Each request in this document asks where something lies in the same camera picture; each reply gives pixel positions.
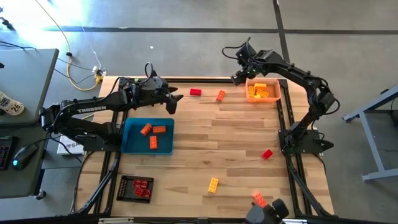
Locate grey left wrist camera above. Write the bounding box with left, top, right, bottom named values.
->
left=151, top=77, right=165, bottom=90

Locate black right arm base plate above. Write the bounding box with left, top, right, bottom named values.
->
left=279, top=129, right=335, bottom=156

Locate blue plastic bin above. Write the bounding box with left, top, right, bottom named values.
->
left=120, top=117, right=175, bottom=156

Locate white booklet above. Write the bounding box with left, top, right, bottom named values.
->
left=57, top=135, right=86, bottom=156

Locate translucent orange plastic bin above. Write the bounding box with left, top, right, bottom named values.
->
left=244, top=78, right=282, bottom=103

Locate white printed bag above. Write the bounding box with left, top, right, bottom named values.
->
left=0, top=91, right=25, bottom=117

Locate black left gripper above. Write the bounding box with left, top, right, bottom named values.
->
left=136, top=83, right=184, bottom=115

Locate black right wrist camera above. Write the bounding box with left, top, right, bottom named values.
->
left=236, top=46, right=256, bottom=65

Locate black computer mouse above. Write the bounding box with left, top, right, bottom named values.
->
left=11, top=143, right=39, bottom=171

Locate blue-grey table frame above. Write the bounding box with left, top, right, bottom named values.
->
left=341, top=85, right=398, bottom=183

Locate black keyboard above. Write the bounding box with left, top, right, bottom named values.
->
left=0, top=136, right=14, bottom=171

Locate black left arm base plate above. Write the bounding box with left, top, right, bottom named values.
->
left=76, top=123, right=123, bottom=152

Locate white power adapter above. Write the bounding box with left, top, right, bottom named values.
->
left=91, top=65, right=107, bottom=77

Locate yellow extension cable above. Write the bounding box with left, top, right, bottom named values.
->
left=34, top=0, right=105, bottom=92

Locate black aluminium table frame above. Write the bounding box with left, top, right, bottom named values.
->
left=70, top=76, right=336, bottom=223

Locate dark grey desk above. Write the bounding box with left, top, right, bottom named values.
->
left=0, top=123, right=52, bottom=200

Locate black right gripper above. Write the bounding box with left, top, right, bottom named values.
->
left=231, top=60, right=265, bottom=86

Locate black perforated tray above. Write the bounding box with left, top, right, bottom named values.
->
left=116, top=174, right=155, bottom=205

